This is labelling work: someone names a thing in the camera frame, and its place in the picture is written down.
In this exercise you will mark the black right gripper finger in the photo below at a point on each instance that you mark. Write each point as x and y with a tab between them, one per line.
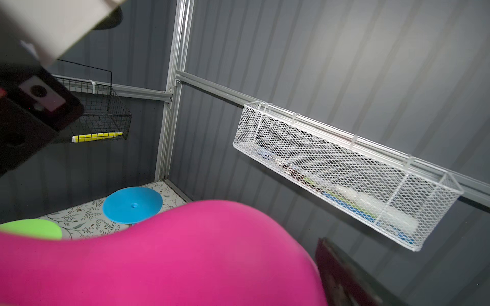
347	283

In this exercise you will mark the magenta wine glass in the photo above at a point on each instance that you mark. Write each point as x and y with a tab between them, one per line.
203	253

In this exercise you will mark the left blue wine glass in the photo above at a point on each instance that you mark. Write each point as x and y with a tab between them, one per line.
132	205

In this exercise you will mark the left green wine glass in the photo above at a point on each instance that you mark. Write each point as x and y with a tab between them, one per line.
33	228

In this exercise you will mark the white tube in basket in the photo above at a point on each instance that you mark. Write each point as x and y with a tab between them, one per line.
379	211

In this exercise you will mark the floral table mat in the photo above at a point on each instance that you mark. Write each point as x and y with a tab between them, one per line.
88	220

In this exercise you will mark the yellow marker pen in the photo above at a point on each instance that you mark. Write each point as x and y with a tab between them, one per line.
95	137

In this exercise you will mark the white wire mesh basket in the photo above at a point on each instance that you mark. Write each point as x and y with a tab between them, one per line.
318	161

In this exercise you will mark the black wire basket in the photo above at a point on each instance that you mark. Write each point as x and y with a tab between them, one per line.
104	111

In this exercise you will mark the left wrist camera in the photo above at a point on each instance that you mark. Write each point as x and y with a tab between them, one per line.
35	106

